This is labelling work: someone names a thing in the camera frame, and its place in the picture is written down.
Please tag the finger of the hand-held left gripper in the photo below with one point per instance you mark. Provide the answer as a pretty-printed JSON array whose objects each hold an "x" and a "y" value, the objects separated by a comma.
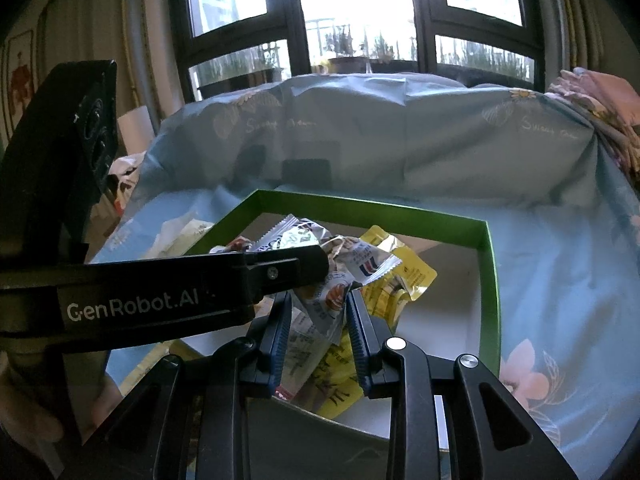
[{"x": 290, "y": 270}]

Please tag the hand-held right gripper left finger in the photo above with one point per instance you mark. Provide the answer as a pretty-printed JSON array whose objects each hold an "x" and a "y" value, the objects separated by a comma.
[{"x": 282, "y": 345}]

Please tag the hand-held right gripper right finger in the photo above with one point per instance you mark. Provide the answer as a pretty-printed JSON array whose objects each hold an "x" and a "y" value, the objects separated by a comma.
[{"x": 357, "y": 345}]

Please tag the silver snack packet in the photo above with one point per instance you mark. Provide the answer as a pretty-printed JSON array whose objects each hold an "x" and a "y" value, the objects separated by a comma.
[{"x": 295, "y": 232}]

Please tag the white snack packet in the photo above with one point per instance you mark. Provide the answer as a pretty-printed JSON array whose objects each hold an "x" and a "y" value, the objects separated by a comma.
[{"x": 327, "y": 300}]

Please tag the long yellow snack packet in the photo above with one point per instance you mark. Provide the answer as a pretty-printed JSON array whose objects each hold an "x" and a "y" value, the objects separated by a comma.
[{"x": 400, "y": 285}]

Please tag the green cardboard box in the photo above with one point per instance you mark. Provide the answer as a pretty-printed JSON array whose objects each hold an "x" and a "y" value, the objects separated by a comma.
[{"x": 450, "y": 340}]

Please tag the person's left hand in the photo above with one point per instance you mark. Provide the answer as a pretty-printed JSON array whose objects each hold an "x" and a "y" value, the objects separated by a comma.
[{"x": 25, "y": 405}]

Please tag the white plastic bag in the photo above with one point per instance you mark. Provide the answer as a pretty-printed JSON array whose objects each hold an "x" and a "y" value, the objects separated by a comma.
[{"x": 125, "y": 170}]

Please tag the white tissue pack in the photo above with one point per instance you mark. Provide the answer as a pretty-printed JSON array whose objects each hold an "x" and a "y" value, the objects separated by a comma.
[{"x": 182, "y": 235}]

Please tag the beige curtain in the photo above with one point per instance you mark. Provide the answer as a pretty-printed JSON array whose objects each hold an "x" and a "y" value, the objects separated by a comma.
[
  {"x": 145, "y": 35},
  {"x": 575, "y": 20}
]

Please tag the light blue folded duvet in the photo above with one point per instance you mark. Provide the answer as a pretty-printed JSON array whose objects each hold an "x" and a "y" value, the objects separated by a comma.
[{"x": 400, "y": 125}]

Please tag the light blue floral bedsheet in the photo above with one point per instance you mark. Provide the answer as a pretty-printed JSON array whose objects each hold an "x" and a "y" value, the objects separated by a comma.
[{"x": 550, "y": 285}]

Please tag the round plant pot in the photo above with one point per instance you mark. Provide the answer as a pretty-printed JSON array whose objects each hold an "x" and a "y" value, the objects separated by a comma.
[{"x": 347, "y": 65}]

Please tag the short dark planter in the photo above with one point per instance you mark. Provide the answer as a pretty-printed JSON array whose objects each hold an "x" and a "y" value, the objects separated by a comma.
[{"x": 395, "y": 66}]

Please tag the long dark planter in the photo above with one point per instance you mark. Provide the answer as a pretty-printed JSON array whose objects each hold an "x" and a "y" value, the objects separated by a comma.
[{"x": 480, "y": 72}]

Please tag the folded pink clothes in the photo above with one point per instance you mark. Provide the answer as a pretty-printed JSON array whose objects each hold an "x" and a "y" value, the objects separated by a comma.
[{"x": 605, "y": 95}]

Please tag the wall poster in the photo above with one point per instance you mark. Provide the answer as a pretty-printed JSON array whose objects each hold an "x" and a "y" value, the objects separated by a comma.
[{"x": 22, "y": 85}]

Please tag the black window frame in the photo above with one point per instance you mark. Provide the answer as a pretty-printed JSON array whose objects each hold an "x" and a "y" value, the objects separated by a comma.
[{"x": 425, "y": 10}]

